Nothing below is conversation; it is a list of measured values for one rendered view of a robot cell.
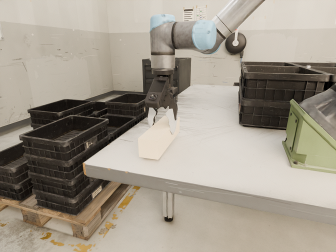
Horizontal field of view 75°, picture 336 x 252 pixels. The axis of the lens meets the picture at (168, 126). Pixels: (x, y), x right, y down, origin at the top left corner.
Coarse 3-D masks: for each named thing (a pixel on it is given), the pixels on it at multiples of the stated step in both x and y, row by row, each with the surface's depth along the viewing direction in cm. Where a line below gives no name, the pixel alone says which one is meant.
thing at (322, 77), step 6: (246, 66) 121; (252, 66) 121; (258, 66) 120; (264, 66) 119; (270, 66) 118; (276, 66) 117; (282, 66) 117; (288, 66) 116; (294, 66) 115; (300, 66) 114; (246, 72) 87; (252, 72) 86; (258, 72) 86; (318, 72) 88; (246, 78) 88; (252, 78) 87; (258, 78) 86; (264, 78) 86; (270, 78) 85; (276, 78) 85; (282, 78) 84; (288, 78) 83; (294, 78) 83; (300, 78) 82; (306, 78) 82; (312, 78) 81; (318, 78) 81; (324, 78) 80
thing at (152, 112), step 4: (152, 108) 72; (148, 112) 73; (152, 112) 73; (156, 112) 73; (148, 116) 74; (152, 116) 73; (148, 120) 74; (152, 120) 74; (148, 124) 75; (152, 124) 74
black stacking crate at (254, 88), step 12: (264, 72) 120; (276, 72) 118; (288, 72) 117; (300, 72) 112; (312, 72) 95; (240, 84) 125; (252, 84) 89; (264, 84) 88; (276, 84) 86; (288, 84) 85; (300, 84) 84; (312, 84) 83; (252, 96) 90; (264, 96) 89; (276, 96) 88; (288, 96) 86; (300, 96) 85
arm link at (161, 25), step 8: (152, 16) 63; (160, 16) 61; (168, 16) 62; (152, 24) 63; (160, 24) 62; (168, 24) 62; (152, 32) 64; (160, 32) 63; (168, 32) 62; (152, 40) 65; (160, 40) 63; (168, 40) 63; (152, 48) 65; (160, 48) 64; (168, 48) 65
